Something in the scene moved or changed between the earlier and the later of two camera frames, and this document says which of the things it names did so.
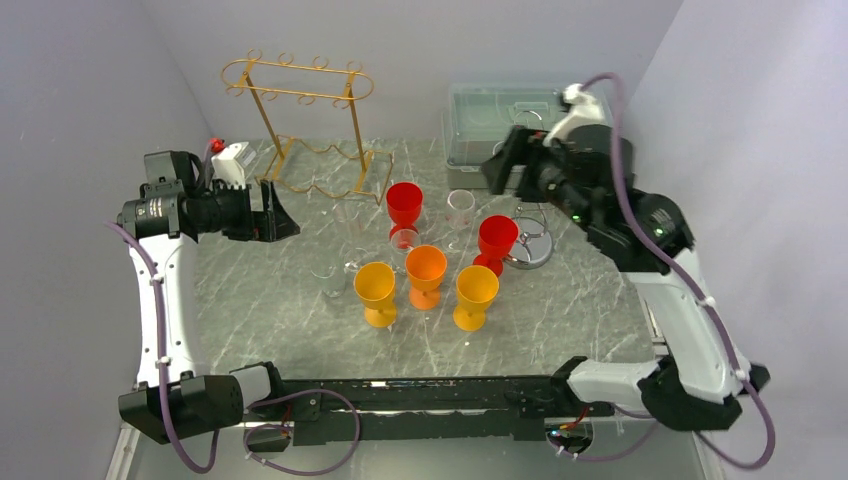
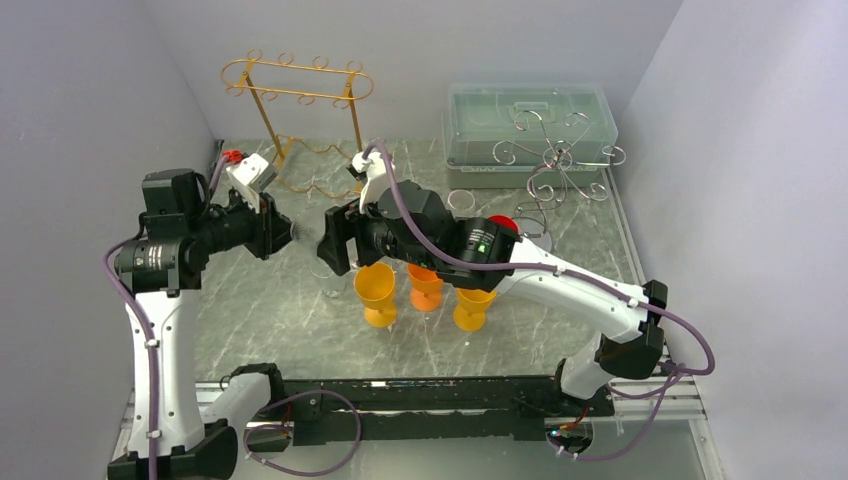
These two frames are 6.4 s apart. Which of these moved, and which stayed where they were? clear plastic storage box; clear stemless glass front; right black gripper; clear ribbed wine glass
Moved: clear ribbed wine glass; right black gripper
Stayed: clear stemless glass front; clear plastic storage box
